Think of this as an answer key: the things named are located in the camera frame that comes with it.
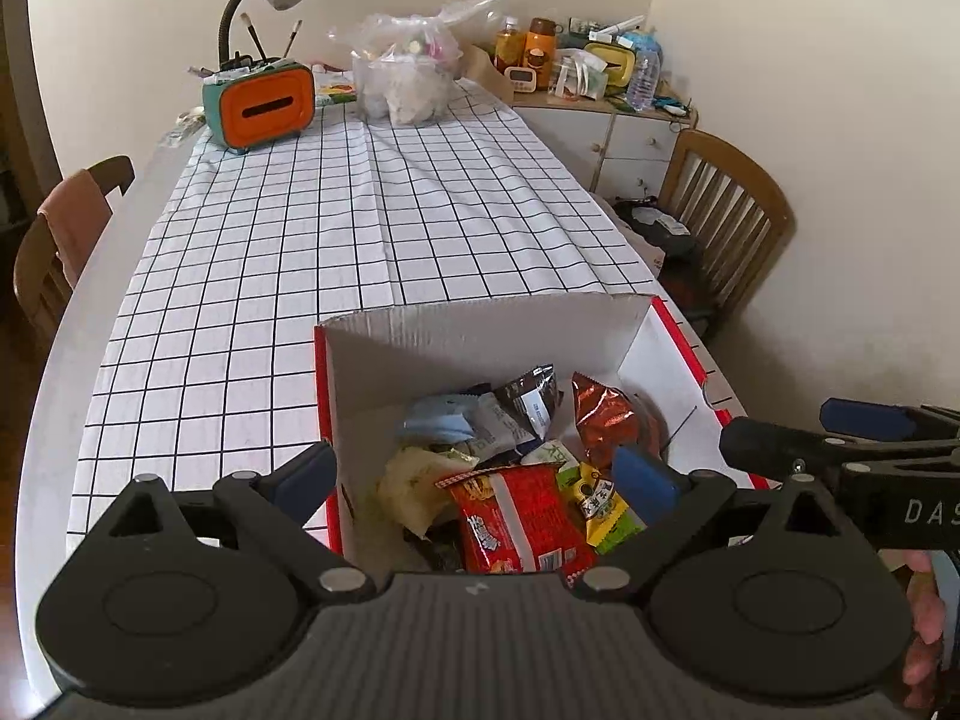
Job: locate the black snack packet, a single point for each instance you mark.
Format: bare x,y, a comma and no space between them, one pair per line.
525,397

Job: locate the orange thermos bottle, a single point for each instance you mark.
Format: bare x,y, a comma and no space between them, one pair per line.
541,49

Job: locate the white kitchen timer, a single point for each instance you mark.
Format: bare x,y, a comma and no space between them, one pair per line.
520,79

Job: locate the light blue snack packet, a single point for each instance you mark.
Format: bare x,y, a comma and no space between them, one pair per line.
439,420

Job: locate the cream snack packet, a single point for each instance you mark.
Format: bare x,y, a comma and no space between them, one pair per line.
409,487

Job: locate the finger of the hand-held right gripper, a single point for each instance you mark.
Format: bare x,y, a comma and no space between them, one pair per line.
765,442
862,416

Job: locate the orange tissue box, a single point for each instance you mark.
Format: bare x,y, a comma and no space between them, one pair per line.
262,109

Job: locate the yellow snack packet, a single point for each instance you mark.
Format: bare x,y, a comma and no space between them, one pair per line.
604,510

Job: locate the pink cloth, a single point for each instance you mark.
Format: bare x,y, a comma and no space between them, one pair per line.
75,217

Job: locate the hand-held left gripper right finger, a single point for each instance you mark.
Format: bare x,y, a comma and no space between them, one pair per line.
645,484

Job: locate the red snack packet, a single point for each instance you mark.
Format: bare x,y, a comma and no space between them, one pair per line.
517,517

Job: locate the brown cardboard piece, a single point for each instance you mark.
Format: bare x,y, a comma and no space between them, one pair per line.
486,75

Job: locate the white tube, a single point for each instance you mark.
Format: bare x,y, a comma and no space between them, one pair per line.
616,28

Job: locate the blue bag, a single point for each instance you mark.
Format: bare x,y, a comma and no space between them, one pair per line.
640,41

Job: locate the white checked tablecloth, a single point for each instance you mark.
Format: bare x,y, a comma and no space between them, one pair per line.
300,240

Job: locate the clear plastic bag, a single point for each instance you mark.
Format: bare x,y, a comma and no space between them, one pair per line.
405,90

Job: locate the yellow container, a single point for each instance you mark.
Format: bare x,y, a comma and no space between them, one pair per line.
611,64

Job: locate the clear water bottle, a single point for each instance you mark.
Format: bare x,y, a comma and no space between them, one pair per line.
643,79

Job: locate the wooden door frame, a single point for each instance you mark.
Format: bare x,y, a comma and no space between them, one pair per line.
26,112

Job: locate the thin brush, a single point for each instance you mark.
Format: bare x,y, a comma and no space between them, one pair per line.
251,36
292,39

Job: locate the white cardboard box red edges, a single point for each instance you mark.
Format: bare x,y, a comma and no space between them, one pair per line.
480,345

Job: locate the dark brown snack packet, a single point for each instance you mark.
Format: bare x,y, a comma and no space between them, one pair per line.
439,551

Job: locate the small white wrappers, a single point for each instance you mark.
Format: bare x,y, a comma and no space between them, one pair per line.
186,125

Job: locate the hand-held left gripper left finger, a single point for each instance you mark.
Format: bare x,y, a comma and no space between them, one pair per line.
307,484

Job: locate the white green packets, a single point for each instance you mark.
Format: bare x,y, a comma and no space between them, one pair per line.
579,75

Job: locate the green flat packet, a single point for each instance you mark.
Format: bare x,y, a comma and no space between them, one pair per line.
336,94

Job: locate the person's right hand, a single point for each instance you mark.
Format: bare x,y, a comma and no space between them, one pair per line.
926,615

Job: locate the white cabinet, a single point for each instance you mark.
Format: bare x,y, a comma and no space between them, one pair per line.
637,142

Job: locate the black cloth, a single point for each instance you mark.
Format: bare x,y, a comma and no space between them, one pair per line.
675,270

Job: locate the wooden chair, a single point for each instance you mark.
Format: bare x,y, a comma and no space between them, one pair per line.
34,262
750,195

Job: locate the amber drink bottle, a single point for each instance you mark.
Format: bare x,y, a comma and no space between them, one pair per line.
508,45

